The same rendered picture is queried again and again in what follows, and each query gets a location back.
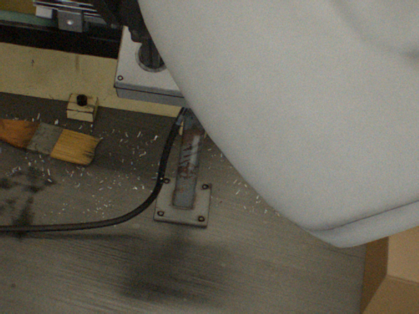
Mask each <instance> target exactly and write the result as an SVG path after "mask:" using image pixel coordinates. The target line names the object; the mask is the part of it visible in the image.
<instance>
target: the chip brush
mask: <svg viewBox="0 0 419 314"><path fill-rule="evenodd" d="M0 139H2V140H4V141H6V142H8V143H10V144H12V145H14V146H16V147H18V148H21V149H24V150H27V152H29V151H30V153H34V154H37V155H42V156H46V157H51V158H56V159H61V160H64V161H68V162H71V163H76V164H81V165H84V166H89V164H90V163H91V162H92V161H93V160H94V158H95V149H96V147H97V145H98V144H99V143H100V142H101V141H102V140H101V139H100V138H96V137H93V136H89V135H85V134H82V133H78V132H75V131H71V130H66V129H64V128H61V127H59V126H54V125H50V124H46V123H42V122H41V123H37V122H34V121H20V120H3V119H0Z"/></svg>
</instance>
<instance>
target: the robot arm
mask: <svg viewBox="0 0 419 314"><path fill-rule="evenodd" d="M89 1H90V2H91V3H92V5H93V6H94V8H95V9H96V10H97V12H98V13H99V14H100V15H101V17H102V19H103V20H104V21H105V22H106V24H107V25H108V26H109V27H111V28H114V29H118V28H121V25H123V26H126V27H128V31H129V32H130V35H131V40H132V41H133V42H137V43H142V51H143V64H144V65H152V66H155V67H159V65H160V57H162V59H163V61H164V63H165V65H166V67H167V69H168V71H169V72H170V74H171V76H172V77H173V80H174V81H175V83H176V85H177V86H178V88H179V89H180V92H181V93H182V95H183V96H184V98H185V100H186V101H187V103H188V104H189V106H190V108H191V109H192V111H193V113H194V114H195V115H196V117H197V119H198V120H199V121H200V123H201V124H202V126H203V128H204V129H205V131H206V132H207V134H208V135H209V137H210V138H211V139H212V140H213V142H214V143H215V144H216V145H217V147H218V148H219V149H220V150H221V151H222V153H223V154H224V155H225V157H226V158H227V159H228V160H229V162H230V163H231V164H232V165H233V166H234V168H235V169H236V170H237V172H238V173H239V174H240V175H241V176H242V177H243V178H244V180H245V181H246V182H247V183H248V184H249V185H250V186H251V187H252V188H253V189H254V190H255V191H256V192H257V193H258V194H259V195H260V196H261V197H262V198H263V199H264V200H265V201H266V202H267V203H268V204H269V205H270V206H271V207H272V208H273V209H275V210H276V211H277V212H278V213H280V214H281V215H282V216H284V217H285V218H286V219H288V220H289V221H291V222H293V223H294V224H295V225H297V226H299V227H300V228H301V229H303V230H305V231H306V232H308V233H309V234H311V235H313V236H314V237H316V238H318V239H320V240H323V241H324V242H326V243H328V244H330V245H333V246H336V247H341V248H345V247H354V246H357V245H361V244H365V243H368V242H371V241H374V240H378V239H381V238H384V237H387V236H390V235H393V234H396V233H399V232H402V231H405V230H408V229H411V228H413V227H416V226H419V0H89Z"/></svg>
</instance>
